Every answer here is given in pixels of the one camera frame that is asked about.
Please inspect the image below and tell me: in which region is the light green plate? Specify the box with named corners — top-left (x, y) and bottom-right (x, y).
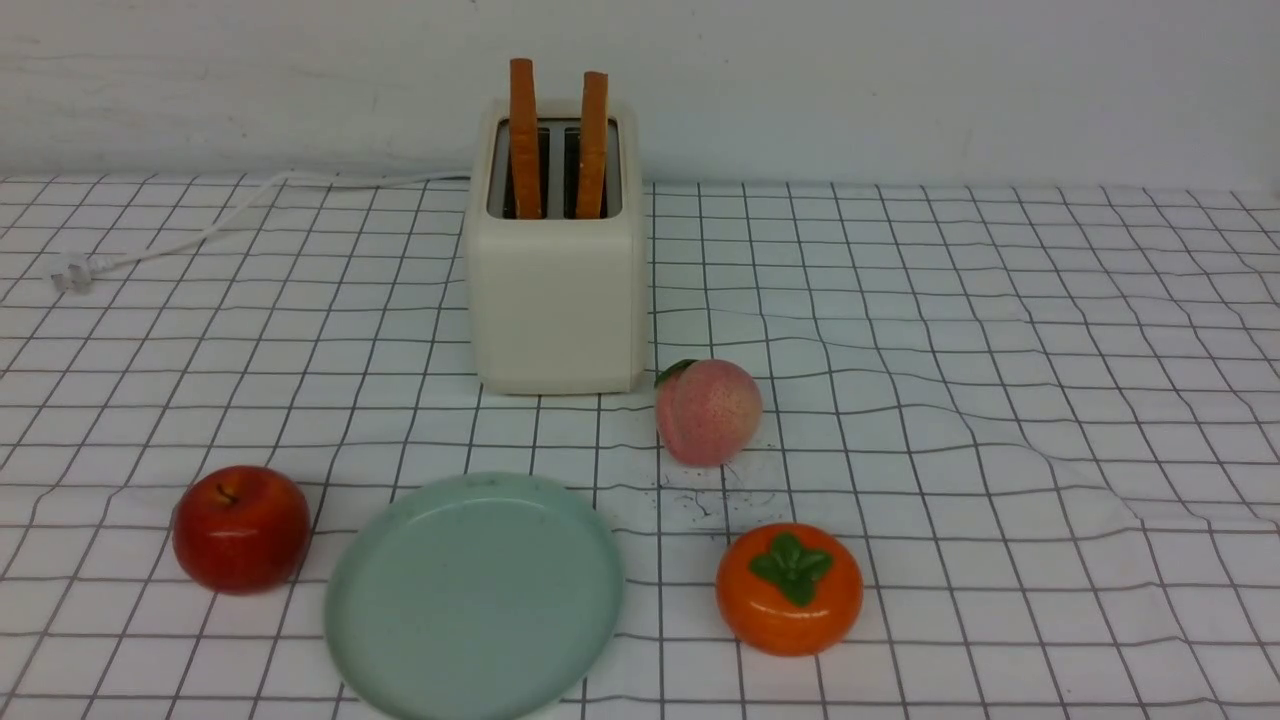
top-left (324, 471), bottom-right (625, 719)

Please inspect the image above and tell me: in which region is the toast slice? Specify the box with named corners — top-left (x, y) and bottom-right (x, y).
top-left (508, 58), bottom-right (544, 219)
top-left (575, 70), bottom-right (609, 220)

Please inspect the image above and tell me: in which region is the cream white toaster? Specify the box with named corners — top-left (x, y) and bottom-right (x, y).
top-left (461, 99), bottom-right (650, 395)

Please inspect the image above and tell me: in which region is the white power cable with plug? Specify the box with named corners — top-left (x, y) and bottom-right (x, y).
top-left (50, 170), bottom-right (474, 295)

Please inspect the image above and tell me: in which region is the white grid tablecloth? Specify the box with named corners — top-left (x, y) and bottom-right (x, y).
top-left (1, 174), bottom-right (1279, 719)

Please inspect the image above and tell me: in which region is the orange persimmon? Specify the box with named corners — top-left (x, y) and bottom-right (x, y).
top-left (714, 523), bottom-right (864, 657)

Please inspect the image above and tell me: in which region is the pink peach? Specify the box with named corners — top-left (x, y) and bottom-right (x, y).
top-left (654, 359), bottom-right (763, 468)

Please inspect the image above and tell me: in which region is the red apple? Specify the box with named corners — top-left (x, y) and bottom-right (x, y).
top-left (172, 465), bottom-right (311, 594)

